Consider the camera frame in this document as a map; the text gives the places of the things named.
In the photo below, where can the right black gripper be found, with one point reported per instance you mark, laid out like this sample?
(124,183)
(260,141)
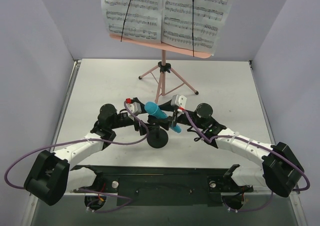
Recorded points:
(173,122)

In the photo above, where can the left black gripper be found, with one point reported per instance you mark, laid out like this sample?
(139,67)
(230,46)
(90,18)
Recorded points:
(137,125)

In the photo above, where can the blue toy microphone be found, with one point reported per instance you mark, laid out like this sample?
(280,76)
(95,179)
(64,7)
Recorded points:
(153,109)

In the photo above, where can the black microphone stand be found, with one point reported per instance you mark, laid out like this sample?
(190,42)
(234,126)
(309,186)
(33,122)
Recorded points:
(157,137)

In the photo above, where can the sheet music page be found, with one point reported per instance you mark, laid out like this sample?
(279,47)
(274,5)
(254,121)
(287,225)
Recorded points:
(139,20)
(195,25)

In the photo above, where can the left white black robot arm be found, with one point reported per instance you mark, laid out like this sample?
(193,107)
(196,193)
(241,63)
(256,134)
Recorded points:
(53,173)

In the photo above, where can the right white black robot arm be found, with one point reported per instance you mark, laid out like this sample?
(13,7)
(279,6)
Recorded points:
(277,168)

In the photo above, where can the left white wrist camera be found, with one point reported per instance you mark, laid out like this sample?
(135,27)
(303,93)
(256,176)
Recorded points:
(130,105)

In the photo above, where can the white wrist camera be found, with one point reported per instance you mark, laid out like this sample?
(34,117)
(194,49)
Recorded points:
(130,105)
(178,102)

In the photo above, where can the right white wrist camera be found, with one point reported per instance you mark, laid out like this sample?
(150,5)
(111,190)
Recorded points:
(178,102)

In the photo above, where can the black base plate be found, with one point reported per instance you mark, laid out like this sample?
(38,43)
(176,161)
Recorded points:
(160,186)

